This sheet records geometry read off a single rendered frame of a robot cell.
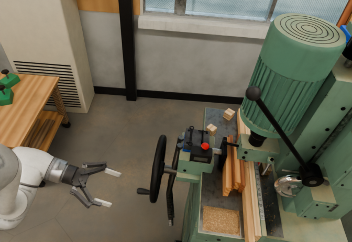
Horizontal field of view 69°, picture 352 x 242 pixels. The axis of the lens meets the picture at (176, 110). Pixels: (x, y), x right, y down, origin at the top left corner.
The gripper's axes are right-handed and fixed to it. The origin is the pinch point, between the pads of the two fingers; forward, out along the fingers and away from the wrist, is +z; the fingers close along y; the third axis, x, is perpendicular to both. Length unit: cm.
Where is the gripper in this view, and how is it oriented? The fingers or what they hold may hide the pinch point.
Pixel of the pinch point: (113, 188)
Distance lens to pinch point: 114.5
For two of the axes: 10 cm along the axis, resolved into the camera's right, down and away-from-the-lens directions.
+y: 1.2, -7.0, 7.1
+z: 9.0, 3.8, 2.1
